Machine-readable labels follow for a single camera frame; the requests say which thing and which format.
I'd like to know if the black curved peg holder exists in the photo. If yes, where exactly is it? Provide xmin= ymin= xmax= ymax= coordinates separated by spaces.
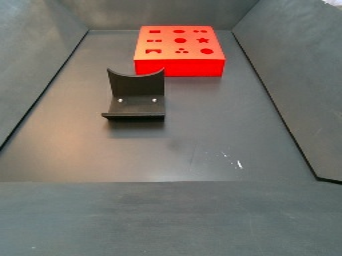
xmin=101 ymin=69 xmax=165 ymax=120

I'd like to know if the red shape sorter block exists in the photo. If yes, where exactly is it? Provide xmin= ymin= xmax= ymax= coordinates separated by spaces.
xmin=133 ymin=25 xmax=225 ymax=77

